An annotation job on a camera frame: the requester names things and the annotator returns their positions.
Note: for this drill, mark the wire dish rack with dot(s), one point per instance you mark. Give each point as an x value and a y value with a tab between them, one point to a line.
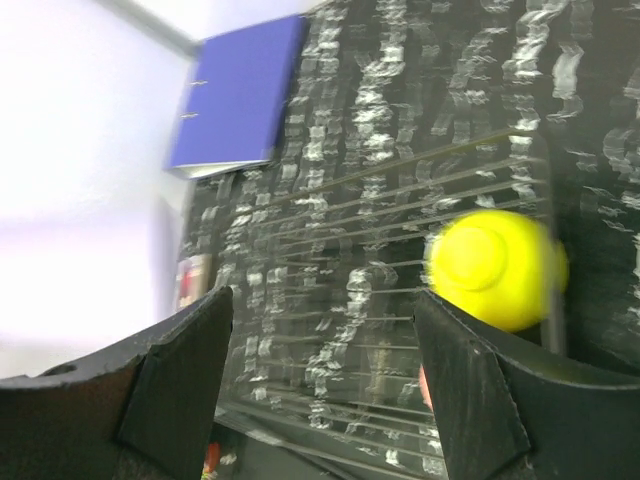
326	268

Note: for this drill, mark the red picture book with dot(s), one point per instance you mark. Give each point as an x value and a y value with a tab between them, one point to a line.
192	280

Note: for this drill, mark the yellow-green bowl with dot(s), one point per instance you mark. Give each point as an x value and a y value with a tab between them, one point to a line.
491	264

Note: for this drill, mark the pink plastic cup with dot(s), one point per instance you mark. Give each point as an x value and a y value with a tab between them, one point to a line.
424	389

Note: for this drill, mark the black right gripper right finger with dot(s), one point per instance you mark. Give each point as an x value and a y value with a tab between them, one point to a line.
507	408

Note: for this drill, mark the blue ring binder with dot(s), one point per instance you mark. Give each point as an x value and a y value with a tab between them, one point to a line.
237	98

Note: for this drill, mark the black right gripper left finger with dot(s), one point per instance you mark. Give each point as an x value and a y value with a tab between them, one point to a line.
142	408

